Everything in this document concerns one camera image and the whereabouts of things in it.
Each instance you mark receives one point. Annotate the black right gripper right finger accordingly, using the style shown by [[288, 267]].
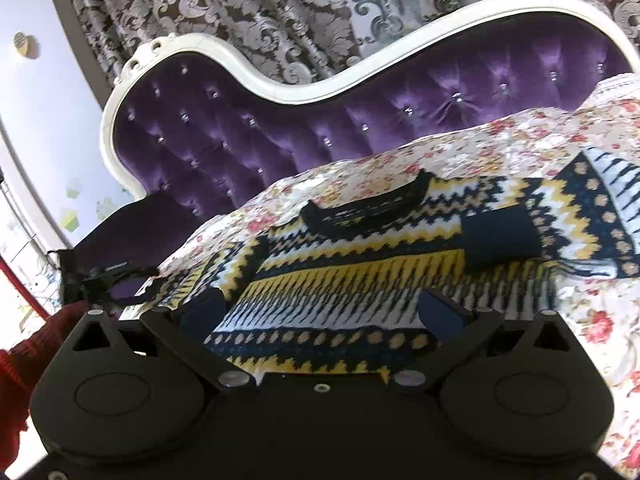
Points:
[[462, 336]]

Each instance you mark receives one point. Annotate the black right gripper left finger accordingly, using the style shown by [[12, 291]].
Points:
[[183, 332]]

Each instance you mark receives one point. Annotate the yellow navy white knit sweater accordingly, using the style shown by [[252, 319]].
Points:
[[336, 290]]

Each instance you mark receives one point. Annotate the red sleeve forearm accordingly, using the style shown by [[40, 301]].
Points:
[[23, 365]]

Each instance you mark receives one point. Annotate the red pole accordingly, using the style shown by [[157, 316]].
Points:
[[22, 290]]

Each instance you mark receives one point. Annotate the floral quilt bedspread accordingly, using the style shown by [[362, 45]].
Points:
[[603, 313]]

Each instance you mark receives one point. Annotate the purple tufted white-framed sofa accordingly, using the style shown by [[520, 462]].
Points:
[[193, 130]]

